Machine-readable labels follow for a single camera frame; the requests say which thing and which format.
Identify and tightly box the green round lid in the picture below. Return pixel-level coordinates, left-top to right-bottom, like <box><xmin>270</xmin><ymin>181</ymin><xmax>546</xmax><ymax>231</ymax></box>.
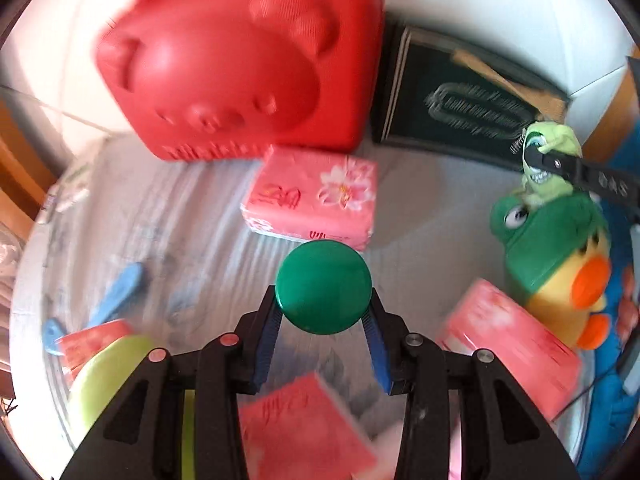
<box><xmin>275</xmin><ymin>240</ymin><xmax>373</xmax><ymax>336</ymax></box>

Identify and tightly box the pink tissue pack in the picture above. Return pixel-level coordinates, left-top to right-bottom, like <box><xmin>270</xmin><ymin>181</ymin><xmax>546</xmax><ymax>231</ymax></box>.
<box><xmin>237</xmin><ymin>372</ymin><xmax>378</xmax><ymax>480</ymax></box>
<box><xmin>54</xmin><ymin>319</ymin><xmax>133</xmax><ymax>386</ymax></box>
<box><xmin>435</xmin><ymin>277</ymin><xmax>583</xmax><ymax>423</ymax></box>
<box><xmin>240</xmin><ymin>145</ymin><xmax>379</xmax><ymax>253</ymax></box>

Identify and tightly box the blue plastic spoon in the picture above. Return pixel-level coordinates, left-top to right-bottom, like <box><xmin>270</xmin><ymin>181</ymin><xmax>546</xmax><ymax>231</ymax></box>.
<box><xmin>41</xmin><ymin>262</ymin><xmax>148</xmax><ymax>356</ymax></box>

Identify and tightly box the yellow duck plush green hat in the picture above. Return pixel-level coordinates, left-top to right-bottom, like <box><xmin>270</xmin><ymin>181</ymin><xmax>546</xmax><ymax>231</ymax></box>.
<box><xmin>489</xmin><ymin>192</ymin><xmax>613</xmax><ymax>352</ymax></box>

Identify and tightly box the lime green plastic toy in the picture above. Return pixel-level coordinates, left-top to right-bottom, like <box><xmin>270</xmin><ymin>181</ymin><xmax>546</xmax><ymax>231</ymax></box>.
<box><xmin>65</xmin><ymin>335</ymin><xmax>196</xmax><ymax>480</ymax></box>

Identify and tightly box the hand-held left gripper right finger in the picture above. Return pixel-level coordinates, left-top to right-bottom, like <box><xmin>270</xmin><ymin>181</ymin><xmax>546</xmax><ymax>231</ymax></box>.
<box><xmin>359</xmin><ymin>285</ymin><xmax>583</xmax><ymax>480</ymax></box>

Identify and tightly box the black gift box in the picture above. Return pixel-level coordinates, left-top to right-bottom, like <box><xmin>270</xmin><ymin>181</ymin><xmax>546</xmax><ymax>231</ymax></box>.
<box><xmin>370</xmin><ymin>22</ymin><xmax>571</xmax><ymax>171</ymax></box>

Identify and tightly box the small green monster plush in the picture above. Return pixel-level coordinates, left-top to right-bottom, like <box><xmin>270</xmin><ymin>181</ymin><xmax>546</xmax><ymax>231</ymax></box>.
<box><xmin>520</xmin><ymin>121</ymin><xmax>583</xmax><ymax>208</ymax></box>

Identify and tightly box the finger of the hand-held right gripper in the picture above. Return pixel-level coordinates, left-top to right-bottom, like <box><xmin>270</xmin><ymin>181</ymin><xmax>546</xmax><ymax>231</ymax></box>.
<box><xmin>522</xmin><ymin>142</ymin><xmax>640</xmax><ymax>196</ymax></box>

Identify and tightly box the red bear-face toy case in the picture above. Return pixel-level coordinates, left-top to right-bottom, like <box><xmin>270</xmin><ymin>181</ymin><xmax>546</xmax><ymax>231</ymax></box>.
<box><xmin>95</xmin><ymin>0</ymin><xmax>386</xmax><ymax>163</ymax></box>

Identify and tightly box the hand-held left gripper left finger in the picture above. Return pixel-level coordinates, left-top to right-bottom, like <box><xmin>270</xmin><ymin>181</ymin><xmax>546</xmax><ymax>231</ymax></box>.
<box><xmin>60</xmin><ymin>284</ymin><xmax>285</xmax><ymax>480</ymax></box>

